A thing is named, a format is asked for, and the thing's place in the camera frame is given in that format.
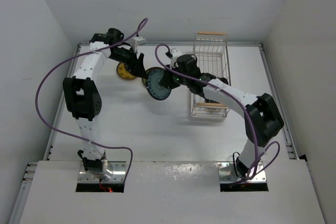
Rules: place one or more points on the yellow patterned plate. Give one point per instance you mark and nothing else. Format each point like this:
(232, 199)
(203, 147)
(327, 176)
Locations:
(123, 73)
(150, 71)

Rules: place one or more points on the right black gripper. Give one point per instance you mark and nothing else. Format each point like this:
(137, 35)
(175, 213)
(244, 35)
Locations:
(167, 80)

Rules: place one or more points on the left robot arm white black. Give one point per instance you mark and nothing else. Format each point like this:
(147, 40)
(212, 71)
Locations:
(82, 97)

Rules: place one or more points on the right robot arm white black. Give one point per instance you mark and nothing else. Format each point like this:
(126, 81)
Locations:
(262, 118)

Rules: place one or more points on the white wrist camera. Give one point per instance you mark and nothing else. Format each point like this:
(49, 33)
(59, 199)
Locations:
(173, 55)
(137, 42)

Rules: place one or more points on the blue green patterned plate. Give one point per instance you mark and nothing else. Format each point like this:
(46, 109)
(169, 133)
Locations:
(154, 89)

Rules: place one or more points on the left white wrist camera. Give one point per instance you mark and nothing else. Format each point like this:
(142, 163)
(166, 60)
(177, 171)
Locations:
(137, 42)

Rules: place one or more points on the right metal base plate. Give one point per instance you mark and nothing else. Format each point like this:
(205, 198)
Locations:
(227, 175)

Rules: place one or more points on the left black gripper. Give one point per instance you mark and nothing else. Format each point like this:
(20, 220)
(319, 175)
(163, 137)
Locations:
(134, 65)

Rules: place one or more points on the metal base plate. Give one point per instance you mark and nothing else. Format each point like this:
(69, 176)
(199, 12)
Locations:
(227, 175)
(115, 174)

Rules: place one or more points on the wire dish rack wooden handles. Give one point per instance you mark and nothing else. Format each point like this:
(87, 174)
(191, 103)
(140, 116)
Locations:
(210, 42)

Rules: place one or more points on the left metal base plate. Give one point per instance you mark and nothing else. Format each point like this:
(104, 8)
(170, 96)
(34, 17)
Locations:
(115, 174)

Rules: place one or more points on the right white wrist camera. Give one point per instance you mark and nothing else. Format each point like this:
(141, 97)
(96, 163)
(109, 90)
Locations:
(173, 55)

